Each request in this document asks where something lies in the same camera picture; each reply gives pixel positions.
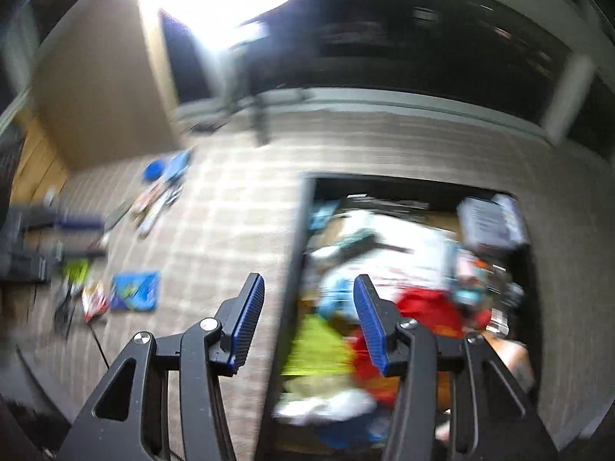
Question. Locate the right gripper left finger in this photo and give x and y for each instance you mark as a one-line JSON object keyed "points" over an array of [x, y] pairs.
{"points": [[126, 416]]}

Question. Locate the yellow green shuttlecock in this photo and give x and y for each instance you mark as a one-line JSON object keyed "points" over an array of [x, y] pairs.
{"points": [[318, 350]]}

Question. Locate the blue round lid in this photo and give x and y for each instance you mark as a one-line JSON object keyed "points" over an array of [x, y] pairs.
{"points": [[154, 170]]}

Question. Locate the black storage tray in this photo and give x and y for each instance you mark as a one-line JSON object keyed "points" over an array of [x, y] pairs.
{"points": [[440, 197]]}

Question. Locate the cardboard box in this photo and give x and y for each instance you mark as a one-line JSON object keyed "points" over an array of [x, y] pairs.
{"points": [[97, 91]]}

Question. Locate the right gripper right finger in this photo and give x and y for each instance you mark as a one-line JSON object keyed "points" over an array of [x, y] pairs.
{"points": [[491, 416]]}

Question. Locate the plaid woven mat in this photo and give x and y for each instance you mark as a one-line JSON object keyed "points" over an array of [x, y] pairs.
{"points": [[237, 215]]}

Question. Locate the red fabric bag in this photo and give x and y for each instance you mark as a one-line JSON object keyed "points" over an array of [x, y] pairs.
{"points": [[433, 309]]}

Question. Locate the black light tripod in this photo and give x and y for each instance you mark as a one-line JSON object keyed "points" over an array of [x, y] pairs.
{"points": [[246, 82]]}

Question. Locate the blue snack packet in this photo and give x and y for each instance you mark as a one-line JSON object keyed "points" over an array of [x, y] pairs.
{"points": [[136, 291]]}

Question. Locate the wooden board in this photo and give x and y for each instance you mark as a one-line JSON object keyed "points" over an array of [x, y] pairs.
{"points": [[42, 172]]}

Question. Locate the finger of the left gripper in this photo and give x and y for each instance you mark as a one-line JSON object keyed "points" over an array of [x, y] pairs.
{"points": [[64, 253], [70, 222]]}

